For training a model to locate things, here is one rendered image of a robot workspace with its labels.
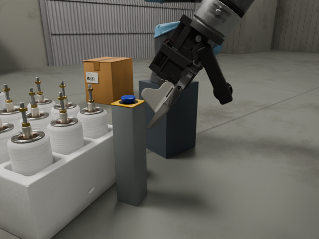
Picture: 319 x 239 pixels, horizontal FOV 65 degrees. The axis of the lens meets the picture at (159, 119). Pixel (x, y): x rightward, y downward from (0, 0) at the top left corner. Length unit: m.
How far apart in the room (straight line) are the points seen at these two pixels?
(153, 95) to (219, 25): 0.16
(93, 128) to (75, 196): 0.21
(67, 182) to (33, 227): 0.13
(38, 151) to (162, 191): 0.41
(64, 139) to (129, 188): 0.23
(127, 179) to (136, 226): 0.13
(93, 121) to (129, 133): 0.17
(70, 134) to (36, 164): 0.12
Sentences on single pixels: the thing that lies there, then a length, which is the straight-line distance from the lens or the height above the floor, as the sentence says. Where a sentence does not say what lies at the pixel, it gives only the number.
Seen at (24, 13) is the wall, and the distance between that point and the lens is 4.04.
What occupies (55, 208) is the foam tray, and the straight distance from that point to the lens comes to 0.72.
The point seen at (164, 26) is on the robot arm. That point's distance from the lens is 0.99.
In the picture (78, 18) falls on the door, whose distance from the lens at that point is 4.22.
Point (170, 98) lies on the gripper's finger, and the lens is 0.44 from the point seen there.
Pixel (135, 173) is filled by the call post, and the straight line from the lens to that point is 0.74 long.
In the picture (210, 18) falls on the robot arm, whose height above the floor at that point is 0.52.
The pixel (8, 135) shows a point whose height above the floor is 0.24.
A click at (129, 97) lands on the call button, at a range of 0.68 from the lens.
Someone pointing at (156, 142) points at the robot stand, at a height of 0.05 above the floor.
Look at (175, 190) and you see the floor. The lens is 0.86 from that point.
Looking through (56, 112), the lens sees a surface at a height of 0.24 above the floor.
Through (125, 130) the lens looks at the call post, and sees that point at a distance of 0.69.
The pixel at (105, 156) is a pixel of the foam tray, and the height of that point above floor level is 0.12.
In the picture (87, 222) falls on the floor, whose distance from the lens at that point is 0.77.
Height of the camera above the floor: 0.50
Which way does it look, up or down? 20 degrees down
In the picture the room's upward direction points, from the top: straight up
